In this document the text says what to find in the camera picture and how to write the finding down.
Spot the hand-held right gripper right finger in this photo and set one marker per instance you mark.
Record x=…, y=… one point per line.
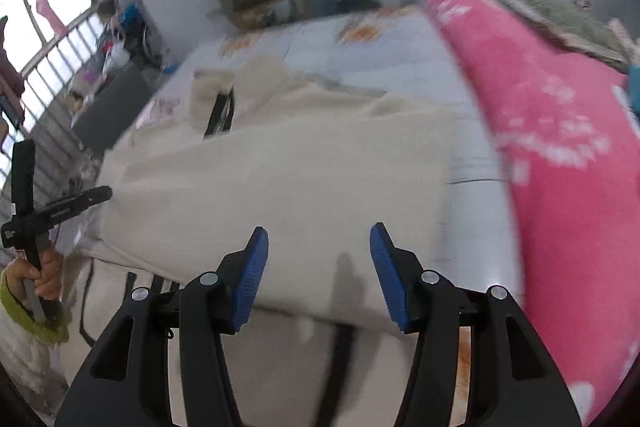
x=387, y=272

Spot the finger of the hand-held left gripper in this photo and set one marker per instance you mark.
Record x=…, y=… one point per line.
x=75, y=204

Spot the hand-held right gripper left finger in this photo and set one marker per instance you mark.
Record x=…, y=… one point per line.
x=250, y=277

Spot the beige zip jacket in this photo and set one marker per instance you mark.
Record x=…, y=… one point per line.
x=275, y=177

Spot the person's left forearm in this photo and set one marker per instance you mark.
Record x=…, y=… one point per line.
x=25, y=357

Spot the pile of clothes and bags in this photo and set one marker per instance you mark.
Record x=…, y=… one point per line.
x=130, y=37

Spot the person's left hand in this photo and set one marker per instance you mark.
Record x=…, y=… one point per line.
x=50, y=279

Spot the grey storage box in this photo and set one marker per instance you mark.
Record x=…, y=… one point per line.
x=110, y=112

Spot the dark purple hanging jacket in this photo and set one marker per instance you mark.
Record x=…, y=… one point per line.
x=10, y=72

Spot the metal window railing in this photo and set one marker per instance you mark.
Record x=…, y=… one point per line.
x=60, y=52

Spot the pink hanging garment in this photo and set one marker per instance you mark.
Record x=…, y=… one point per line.
x=50, y=12

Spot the pink floral blanket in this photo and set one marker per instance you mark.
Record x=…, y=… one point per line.
x=550, y=187

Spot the grey patterned pillow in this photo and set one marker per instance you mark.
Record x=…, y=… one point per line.
x=560, y=22

